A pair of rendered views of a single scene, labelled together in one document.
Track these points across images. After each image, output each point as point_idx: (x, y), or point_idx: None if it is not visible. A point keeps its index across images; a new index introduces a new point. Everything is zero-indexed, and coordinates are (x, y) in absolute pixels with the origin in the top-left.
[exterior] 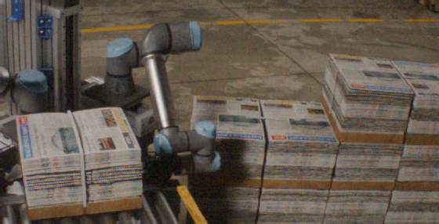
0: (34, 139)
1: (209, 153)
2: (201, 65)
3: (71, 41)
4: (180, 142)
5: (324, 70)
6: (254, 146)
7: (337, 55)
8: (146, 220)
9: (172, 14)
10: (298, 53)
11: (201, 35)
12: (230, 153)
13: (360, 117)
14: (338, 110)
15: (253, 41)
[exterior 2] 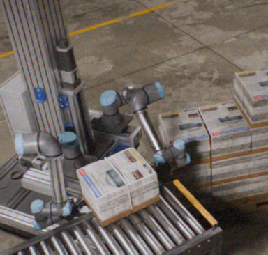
0: (96, 183)
1: (183, 156)
2: (132, 58)
3: (81, 104)
4: (168, 156)
5: (218, 41)
6: (204, 141)
7: (240, 72)
8: (164, 206)
9: (94, 14)
10: (195, 30)
11: (164, 90)
12: (191, 148)
13: (262, 113)
14: (247, 110)
15: (161, 27)
